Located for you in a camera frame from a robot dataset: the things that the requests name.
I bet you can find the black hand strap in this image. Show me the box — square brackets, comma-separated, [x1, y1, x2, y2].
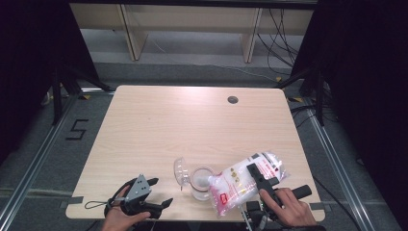
[104, 177, 139, 218]

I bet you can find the thin black cord loop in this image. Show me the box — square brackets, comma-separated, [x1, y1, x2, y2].
[84, 200, 112, 210]

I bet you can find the aluminium floor rail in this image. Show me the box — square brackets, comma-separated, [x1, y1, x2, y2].
[0, 92, 78, 225]
[304, 99, 376, 231]

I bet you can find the beige wooden shelf unit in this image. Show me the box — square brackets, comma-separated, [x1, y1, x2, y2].
[69, 3, 315, 64]

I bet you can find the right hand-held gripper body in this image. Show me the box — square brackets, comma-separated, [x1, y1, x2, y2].
[244, 178, 313, 231]

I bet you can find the black curtain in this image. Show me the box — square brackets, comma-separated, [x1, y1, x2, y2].
[290, 0, 408, 222]
[0, 0, 100, 165]

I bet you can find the clear glass jar with lid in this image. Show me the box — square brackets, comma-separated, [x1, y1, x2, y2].
[172, 156, 219, 202]

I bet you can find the red and white sugar bag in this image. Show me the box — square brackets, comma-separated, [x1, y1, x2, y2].
[207, 151, 290, 218]

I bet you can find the black floor cable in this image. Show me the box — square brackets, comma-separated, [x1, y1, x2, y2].
[312, 176, 364, 231]

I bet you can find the hanging black cable bundle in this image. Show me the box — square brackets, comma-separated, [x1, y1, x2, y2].
[256, 8, 301, 76]

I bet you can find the black metal stand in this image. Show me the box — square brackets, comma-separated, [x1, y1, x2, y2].
[275, 66, 326, 126]
[51, 64, 115, 126]

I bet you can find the person's left hand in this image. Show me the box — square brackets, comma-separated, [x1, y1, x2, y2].
[101, 186, 152, 231]

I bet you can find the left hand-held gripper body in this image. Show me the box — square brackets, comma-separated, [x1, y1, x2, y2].
[119, 173, 163, 219]

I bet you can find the person's right hand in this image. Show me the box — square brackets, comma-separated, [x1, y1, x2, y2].
[259, 187, 317, 227]

